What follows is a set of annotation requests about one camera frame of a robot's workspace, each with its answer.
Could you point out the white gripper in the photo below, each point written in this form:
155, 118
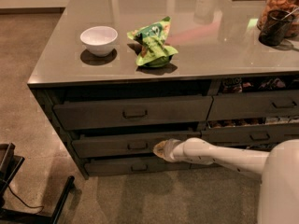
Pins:
172, 150

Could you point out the grey drawer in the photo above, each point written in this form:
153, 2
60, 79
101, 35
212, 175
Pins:
137, 165
256, 134
132, 112
248, 105
124, 144

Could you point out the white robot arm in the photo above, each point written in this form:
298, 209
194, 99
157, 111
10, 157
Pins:
277, 171

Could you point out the grey kitchen island counter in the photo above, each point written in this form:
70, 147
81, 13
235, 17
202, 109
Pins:
119, 76

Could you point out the green snack bag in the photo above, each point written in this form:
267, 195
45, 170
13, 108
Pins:
154, 52

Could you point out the white ceramic bowl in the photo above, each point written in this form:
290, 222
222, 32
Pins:
99, 40

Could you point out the dark mesh cup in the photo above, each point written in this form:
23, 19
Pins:
277, 24

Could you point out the glass jar of nuts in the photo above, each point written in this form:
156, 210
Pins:
286, 5

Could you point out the black chair frame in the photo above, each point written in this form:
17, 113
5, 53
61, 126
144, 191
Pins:
10, 164

